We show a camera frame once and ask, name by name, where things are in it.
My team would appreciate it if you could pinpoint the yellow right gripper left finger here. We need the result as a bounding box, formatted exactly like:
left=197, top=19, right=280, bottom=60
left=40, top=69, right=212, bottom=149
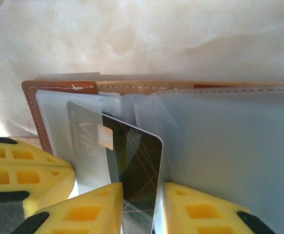
left=12, top=182, right=124, bottom=234

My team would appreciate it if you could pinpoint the black VIP card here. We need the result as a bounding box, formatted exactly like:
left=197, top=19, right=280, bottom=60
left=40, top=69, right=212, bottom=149
left=66, top=100, right=163, bottom=234

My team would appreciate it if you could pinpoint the brown leather card holder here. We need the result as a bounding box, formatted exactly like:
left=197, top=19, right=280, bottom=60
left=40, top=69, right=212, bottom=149
left=9, top=73, right=284, bottom=234

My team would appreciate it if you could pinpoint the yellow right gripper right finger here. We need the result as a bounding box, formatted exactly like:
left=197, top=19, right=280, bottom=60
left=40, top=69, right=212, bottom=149
left=163, top=182, right=279, bottom=234

